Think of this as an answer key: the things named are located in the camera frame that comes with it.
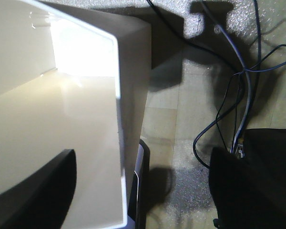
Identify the grey network cable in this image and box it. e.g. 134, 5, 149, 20
201, 0, 253, 153

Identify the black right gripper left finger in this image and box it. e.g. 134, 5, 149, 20
0, 149, 76, 229

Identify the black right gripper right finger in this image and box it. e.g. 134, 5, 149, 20
128, 140, 150, 229

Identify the white plastic trash bin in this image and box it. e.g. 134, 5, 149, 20
0, 0, 152, 229

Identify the blue cable on floor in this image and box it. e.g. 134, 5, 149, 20
193, 0, 286, 167

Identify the black box on floor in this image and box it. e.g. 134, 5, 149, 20
209, 128, 286, 229

